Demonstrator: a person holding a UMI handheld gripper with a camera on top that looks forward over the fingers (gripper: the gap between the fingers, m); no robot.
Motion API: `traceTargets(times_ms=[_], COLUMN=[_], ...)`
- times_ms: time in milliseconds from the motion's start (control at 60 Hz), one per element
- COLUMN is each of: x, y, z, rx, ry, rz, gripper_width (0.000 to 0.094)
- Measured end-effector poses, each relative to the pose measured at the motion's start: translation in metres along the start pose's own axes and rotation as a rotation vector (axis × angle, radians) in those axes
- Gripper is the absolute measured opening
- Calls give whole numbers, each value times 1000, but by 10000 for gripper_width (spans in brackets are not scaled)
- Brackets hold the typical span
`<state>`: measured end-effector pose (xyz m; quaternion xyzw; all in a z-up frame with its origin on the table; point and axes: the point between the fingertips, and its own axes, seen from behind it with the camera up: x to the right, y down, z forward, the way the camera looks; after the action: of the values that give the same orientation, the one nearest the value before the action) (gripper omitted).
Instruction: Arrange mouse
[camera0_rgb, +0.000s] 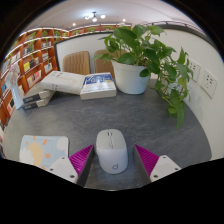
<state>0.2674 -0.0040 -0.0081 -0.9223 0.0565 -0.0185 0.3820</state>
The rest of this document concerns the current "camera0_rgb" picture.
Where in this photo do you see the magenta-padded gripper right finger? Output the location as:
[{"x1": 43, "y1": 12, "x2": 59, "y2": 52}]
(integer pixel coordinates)
[{"x1": 133, "y1": 144, "x2": 183, "y2": 185}]

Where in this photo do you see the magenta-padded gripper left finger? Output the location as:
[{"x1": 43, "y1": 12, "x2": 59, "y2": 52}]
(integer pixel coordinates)
[{"x1": 46, "y1": 144, "x2": 96, "y2": 188}]

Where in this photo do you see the white computer mouse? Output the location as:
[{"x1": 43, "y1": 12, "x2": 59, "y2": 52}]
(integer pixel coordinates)
[{"x1": 95, "y1": 128, "x2": 129, "y2": 175}]

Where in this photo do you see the light blue printed mouse pad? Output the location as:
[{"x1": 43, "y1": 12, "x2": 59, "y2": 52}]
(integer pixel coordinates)
[{"x1": 18, "y1": 134, "x2": 70, "y2": 171}]

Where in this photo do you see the thick dark hardcover book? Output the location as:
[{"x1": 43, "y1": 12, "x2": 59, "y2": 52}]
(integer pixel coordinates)
[{"x1": 21, "y1": 83, "x2": 56, "y2": 105}]

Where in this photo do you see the white thick book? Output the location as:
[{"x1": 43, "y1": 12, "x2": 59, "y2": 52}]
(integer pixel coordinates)
[{"x1": 39, "y1": 70, "x2": 86, "y2": 96}]

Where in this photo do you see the blue-covered white book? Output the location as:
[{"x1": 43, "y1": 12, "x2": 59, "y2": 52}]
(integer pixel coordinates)
[{"x1": 79, "y1": 72, "x2": 118, "y2": 101}]

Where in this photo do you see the green plant in white pot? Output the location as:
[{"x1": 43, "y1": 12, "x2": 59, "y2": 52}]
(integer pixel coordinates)
[{"x1": 92, "y1": 23, "x2": 195, "y2": 131}]

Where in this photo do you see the tan padded chair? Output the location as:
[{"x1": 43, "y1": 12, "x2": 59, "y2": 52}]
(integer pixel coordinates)
[
  {"x1": 92, "y1": 48, "x2": 116, "y2": 79},
  {"x1": 61, "y1": 50, "x2": 92, "y2": 76}
]

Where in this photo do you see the orange wooden bookshelf unit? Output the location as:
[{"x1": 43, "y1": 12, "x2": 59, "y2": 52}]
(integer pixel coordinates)
[{"x1": 0, "y1": 23, "x2": 133, "y2": 158}]

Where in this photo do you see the multi-bulb ceiling lamp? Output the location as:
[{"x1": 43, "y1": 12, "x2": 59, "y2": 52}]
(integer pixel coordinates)
[{"x1": 83, "y1": 11, "x2": 107, "y2": 24}]

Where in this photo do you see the white wall socket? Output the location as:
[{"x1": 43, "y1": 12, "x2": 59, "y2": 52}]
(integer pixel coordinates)
[
  {"x1": 200, "y1": 68, "x2": 219, "y2": 100},
  {"x1": 187, "y1": 58, "x2": 202, "y2": 83}
]

